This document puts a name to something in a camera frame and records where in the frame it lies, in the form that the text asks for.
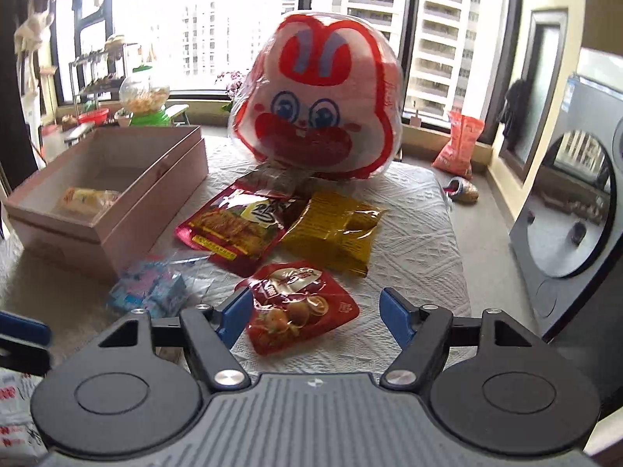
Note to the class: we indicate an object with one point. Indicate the pink orchid plant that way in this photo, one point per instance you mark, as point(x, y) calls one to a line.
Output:
point(231, 85)

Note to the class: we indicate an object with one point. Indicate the metal plant rack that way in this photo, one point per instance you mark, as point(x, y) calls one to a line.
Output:
point(97, 82)

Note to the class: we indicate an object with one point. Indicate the clear wrapped snack packet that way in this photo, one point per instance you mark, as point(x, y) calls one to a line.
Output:
point(272, 182)

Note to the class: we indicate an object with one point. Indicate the candy jar with green base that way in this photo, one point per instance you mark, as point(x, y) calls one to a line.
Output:
point(143, 92)

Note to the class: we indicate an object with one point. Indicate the white hanging cloth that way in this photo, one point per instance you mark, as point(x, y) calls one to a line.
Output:
point(34, 27)

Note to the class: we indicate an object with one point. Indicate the large red snack packet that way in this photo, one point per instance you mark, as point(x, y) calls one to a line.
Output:
point(228, 233)

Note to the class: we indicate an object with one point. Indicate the blue pink wrapped snack packet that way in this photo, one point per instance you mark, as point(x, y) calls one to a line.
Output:
point(146, 287)

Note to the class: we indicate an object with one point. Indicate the orange plastic bag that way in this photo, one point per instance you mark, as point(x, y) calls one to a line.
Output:
point(460, 146)

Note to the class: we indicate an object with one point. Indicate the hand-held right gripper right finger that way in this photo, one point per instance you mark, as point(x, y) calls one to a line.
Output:
point(396, 318)

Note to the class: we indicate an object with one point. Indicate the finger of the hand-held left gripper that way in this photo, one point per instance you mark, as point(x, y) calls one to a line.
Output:
point(24, 328)

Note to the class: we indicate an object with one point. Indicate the wooden bench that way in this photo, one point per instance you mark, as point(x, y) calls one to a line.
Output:
point(78, 131)
point(177, 111)

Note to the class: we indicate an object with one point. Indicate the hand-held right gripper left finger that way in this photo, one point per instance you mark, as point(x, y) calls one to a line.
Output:
point(236, 312)

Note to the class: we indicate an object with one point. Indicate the dark hanging garment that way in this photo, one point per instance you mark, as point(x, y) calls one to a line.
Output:
point(513, 112)

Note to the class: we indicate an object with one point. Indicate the pink cardboard box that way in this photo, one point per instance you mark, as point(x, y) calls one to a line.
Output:
point(146, 224)

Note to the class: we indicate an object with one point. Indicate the red white rabbit snack bag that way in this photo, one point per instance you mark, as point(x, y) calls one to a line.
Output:
point(316, 107)

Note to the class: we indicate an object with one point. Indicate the small red snack packet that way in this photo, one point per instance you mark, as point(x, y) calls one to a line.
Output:
point(292, 301)

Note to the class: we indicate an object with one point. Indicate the dark framed glass door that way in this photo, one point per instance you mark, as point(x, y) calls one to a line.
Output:
point(545, 82)

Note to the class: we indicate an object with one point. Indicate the pale yellow snack packet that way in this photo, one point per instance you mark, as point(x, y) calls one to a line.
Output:
point(82, 200)

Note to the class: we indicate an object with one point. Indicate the red basin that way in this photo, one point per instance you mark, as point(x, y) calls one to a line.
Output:
point(93, 116)

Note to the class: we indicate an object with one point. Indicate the patterned slipper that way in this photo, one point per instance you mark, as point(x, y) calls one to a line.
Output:
point(462, 190)

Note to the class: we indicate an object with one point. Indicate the black appliance with round door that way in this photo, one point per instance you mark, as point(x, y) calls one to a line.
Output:
point(545, 277)

